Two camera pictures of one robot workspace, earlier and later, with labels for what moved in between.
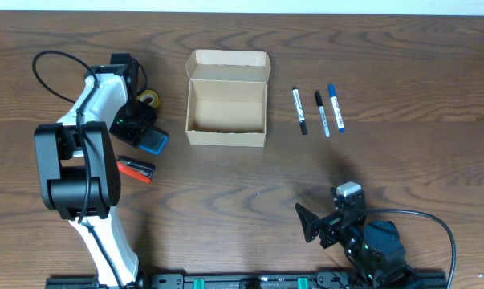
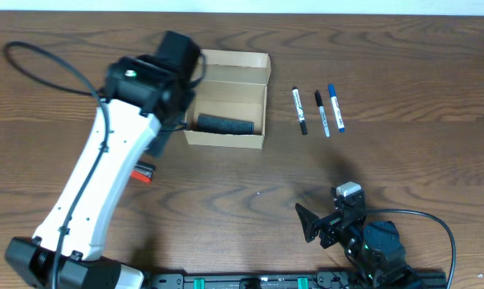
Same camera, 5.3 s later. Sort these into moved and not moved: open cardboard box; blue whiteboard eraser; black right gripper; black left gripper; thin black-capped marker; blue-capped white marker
Moved: blue whiteboard eraser; black left gripper
Not moved: blue-capped white marker; black right gripper; thin black-capped marker; open cardboard box
